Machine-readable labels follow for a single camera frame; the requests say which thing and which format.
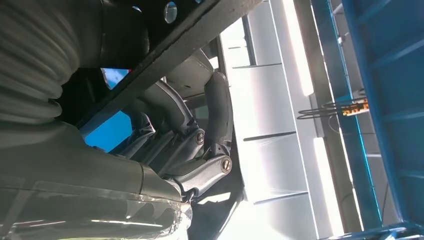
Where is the black wire hook orange tag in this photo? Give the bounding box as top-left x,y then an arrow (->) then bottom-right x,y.
297,97 -> 370,121

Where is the blue storage bin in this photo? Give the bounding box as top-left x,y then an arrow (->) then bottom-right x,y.
81,67 -> 134,154

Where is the blue metal shelf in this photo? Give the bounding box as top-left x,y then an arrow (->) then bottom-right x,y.
309,0 -> 424,240

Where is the long white ceiling light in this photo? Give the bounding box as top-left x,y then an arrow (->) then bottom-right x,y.
312,136 -> 346,237
281,0 -> 315,98

